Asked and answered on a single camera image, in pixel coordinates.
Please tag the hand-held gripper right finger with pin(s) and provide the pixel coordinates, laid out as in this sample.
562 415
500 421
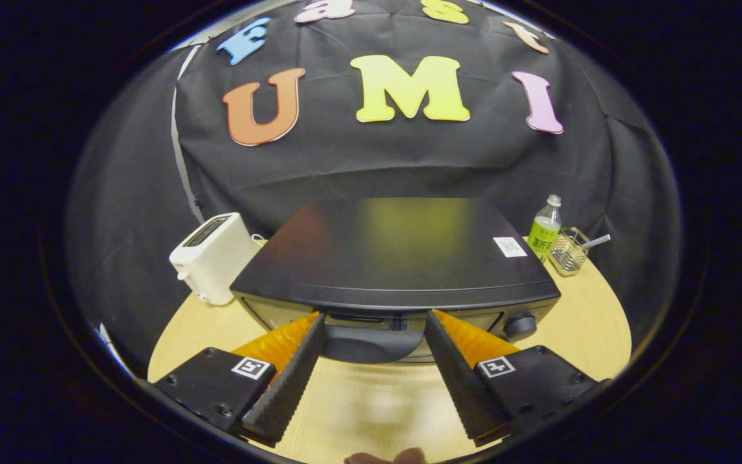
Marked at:
464 393

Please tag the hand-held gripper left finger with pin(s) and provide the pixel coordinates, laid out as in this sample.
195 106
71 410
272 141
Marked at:
287 393

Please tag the black toaster oven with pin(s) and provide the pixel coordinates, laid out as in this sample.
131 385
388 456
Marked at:
384 251

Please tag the white bread toaster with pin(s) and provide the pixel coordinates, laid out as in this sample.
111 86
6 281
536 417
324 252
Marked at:
210 261

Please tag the green label plastic bottle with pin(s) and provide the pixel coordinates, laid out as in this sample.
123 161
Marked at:
543 235

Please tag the silver spoon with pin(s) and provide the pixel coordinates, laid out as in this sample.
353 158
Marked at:
596 241

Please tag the black backdrop cloth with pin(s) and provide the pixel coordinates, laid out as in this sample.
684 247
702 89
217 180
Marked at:
345 154

